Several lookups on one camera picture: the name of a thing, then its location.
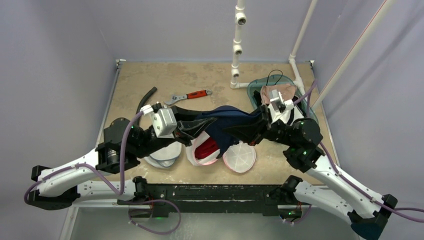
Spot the red handled tool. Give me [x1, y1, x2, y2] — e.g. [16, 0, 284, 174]
[164, 89, 213, 106]

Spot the white bra with black straps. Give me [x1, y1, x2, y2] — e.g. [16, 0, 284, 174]
[287, 101, 307, 125]

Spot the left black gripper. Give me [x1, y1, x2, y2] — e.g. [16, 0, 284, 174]
[133, 105, 219, 159]

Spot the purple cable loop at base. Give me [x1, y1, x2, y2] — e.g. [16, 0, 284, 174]
[128, 198, 182, 235]

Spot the pink bra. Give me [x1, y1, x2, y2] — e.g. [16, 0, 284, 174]
[260, 83, 297, 105]

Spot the blue-trimmed white mesh laundry bag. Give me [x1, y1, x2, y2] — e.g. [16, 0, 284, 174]
[143, 142, 182, 169]

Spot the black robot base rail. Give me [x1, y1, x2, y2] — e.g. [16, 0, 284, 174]
[117, 175, 303, 217]

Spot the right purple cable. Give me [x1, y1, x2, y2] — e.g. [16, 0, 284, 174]
[293, 78, 424, 223]

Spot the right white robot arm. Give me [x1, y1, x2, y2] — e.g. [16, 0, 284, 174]
[223, 104, 398, 240]

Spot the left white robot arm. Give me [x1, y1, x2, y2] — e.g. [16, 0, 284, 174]
[24, 103, 217, 211]

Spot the teal transparent plastic bin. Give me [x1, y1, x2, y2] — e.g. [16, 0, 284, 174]
[246, 74, 318, 123]

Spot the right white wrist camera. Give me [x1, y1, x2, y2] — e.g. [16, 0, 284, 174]
[268, 90, 295, 124]

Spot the pink-trimmed white mesh laundry bag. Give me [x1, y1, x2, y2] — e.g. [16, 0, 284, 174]
[185, 132, 257, 174]

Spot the red garment in bag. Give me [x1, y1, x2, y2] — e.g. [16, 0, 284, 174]
[193, 136, 220, 165]

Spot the black rubber hose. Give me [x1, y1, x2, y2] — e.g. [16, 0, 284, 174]
[135, 86, 158, 127]

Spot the navy blue bra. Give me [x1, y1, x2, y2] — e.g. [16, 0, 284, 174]
[195, 105, 261, 156]

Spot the white PVC pipe frame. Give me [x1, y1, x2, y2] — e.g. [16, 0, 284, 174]
[236, 0, 394, 103]

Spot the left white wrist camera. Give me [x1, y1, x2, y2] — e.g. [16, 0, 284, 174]
[139, 102, 177, 132]

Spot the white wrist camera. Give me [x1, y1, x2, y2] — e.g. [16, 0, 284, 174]
[139, 102, 177, 132]
[268, 90, 295, 124]

